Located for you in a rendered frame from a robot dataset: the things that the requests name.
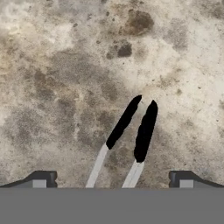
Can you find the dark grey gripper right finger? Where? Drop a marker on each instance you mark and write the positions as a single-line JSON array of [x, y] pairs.
[[180, 176]]

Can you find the silver tongs with black tips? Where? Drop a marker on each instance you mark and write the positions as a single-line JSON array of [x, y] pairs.
[[145, 134]]

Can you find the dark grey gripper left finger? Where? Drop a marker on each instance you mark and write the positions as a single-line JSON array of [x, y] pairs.
[[43, 177]]

